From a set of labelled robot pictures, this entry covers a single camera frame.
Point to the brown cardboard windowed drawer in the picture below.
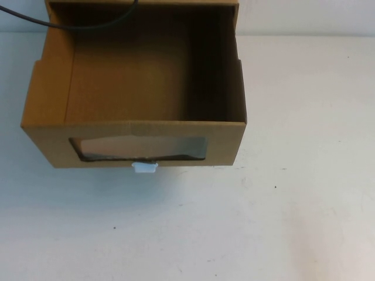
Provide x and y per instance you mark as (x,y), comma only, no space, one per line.
(152,133)

